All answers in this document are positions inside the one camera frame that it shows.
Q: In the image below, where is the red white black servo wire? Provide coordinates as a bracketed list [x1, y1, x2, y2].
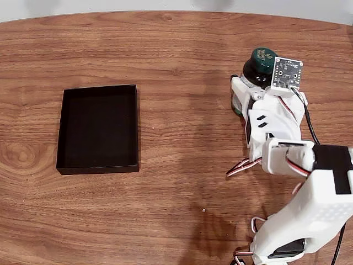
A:
[226, 156, 263, 178]
[233, 216, 267, 265]

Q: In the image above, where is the circuit board camera on mount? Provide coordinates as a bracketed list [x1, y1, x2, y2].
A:
[269, 56, 304, 98]

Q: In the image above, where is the black open box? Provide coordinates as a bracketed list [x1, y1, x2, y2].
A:
[56, 84, 142, 176]

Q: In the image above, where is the black camera cable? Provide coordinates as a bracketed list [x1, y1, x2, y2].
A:
[291, 87, 348, 265]

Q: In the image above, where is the green pill bottle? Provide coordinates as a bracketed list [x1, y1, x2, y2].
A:
[231, 47, 278, 115]

